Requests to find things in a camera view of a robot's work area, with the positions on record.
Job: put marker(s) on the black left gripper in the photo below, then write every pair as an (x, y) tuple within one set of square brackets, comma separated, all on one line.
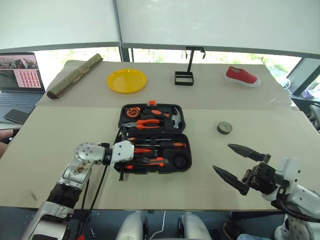
[(120, 165)]

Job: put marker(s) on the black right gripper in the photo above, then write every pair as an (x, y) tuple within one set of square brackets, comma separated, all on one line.
[(262, 178)]

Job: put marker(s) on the orange voltage tester pen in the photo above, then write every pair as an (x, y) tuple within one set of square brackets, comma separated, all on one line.
[(143, 150)]

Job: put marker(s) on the orange black utility knife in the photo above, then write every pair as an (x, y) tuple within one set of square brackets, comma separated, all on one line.
[(150, 162)]

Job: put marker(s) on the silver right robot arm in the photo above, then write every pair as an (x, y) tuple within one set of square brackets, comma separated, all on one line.
[(300, 197)]

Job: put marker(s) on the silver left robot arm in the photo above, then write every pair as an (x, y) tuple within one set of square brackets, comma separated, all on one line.
[(75, 172)]

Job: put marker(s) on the person's bare forearm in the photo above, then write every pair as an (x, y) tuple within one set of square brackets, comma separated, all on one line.
[(5, 135)]

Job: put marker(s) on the black tool case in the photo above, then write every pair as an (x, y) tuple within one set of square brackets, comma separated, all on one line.
[(178, 165)]

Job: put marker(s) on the dark electrical tape roll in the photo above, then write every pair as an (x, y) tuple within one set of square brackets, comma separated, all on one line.
[(224, 128)]

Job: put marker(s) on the orange black tape measure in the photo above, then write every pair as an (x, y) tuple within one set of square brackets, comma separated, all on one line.
[(132, 112)]

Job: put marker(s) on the large beige paper table sheet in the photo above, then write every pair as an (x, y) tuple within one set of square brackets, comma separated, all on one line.
[(175, 192)]

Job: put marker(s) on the black shoe with jeans leg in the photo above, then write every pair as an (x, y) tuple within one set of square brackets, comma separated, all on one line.
[(231, 231)]

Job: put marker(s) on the yellow plastic plate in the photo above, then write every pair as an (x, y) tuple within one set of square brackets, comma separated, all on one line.
[(127, 81)]

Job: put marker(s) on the silver rounded leg shell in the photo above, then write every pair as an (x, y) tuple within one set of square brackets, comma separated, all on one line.
[(132, 226), (193, 226)]

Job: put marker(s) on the white sneaker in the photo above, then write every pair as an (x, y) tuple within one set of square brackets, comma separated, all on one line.
[(281, 231)]

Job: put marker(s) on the grey rounded machine part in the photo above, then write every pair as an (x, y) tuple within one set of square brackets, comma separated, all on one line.
[(315, 117)]

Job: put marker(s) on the red canvas shoe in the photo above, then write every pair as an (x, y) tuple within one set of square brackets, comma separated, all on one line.
[(241, 76)]

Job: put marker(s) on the rolled green bamboo mat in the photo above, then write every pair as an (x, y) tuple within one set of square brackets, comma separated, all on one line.
[(75, 76)]

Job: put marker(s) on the black metal hanger stand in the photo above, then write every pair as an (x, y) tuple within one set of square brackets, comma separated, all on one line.
[(184, 78)]

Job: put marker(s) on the dark framed panel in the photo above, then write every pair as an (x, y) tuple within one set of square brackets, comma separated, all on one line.
[(303, 76)]

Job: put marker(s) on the black smartphone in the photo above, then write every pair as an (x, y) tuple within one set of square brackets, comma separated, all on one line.
[(16, 116)]

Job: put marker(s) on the grey open laptop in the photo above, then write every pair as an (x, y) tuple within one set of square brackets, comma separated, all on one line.
[(18, 80)]

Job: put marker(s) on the wide white roller blind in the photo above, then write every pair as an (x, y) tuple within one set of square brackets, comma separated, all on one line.
[(220, 20)]

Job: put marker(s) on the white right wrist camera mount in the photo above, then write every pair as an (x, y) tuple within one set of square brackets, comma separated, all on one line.
[(288, 170)]

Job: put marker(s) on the dark window frame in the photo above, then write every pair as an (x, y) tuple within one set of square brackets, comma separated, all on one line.
[(126, 53)]

